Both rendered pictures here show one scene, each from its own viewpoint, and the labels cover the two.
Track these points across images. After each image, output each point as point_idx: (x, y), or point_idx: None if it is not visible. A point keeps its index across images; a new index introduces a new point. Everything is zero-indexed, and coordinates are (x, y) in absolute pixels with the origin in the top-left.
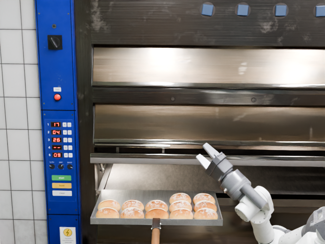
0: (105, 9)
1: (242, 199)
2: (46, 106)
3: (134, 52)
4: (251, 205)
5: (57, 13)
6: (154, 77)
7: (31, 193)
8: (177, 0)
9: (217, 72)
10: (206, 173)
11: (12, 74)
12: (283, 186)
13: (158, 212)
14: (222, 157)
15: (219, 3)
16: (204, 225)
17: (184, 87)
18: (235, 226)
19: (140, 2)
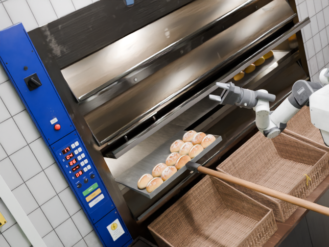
0: (58, 34)
1: (257, 103)
2: (52, 140)
3: (92, 59)
4: (266, 103)
5: (22, 56)
6: (118, 70)
7: (70, 219)
8: (106, 2)
9: (154, 43)
10: (223, 103)
11: (6, 132)
12: (208, 103)
13: (184, 159)
14: (233, 84)
15: None
16: None
17: (142, 65)
18: None
19: (81, 15)
